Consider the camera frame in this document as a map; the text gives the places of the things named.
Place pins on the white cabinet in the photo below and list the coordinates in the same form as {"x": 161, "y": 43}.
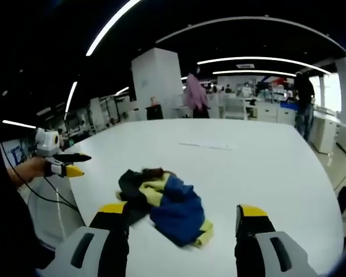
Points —
{"x": 324, "y": 134}

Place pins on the person's left hand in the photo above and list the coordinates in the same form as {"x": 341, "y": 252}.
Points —
{"x": 27, "y": 170}

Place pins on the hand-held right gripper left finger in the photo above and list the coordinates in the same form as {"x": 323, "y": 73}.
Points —
{"x": 103, "y": 242}

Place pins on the blue yellow black garment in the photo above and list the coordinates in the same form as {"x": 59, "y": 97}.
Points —
{"x": 164, "y": 202}

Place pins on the blue storage bin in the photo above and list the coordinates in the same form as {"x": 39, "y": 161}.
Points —
{"x": 289, "y": 105}

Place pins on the black cabinet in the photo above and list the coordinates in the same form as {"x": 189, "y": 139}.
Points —
{"x": 154, "y": 112}

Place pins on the white lab bench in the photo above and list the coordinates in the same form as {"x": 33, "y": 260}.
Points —
{"x": 242, "y": 108}

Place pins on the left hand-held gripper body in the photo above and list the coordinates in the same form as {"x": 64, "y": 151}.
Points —
{"x": 47, "y": 142}

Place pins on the white square pillar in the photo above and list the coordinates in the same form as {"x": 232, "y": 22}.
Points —
{"x": 158, "y": 83}

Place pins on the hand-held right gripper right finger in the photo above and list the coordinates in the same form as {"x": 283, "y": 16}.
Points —
{"x": 256, "y": 239}

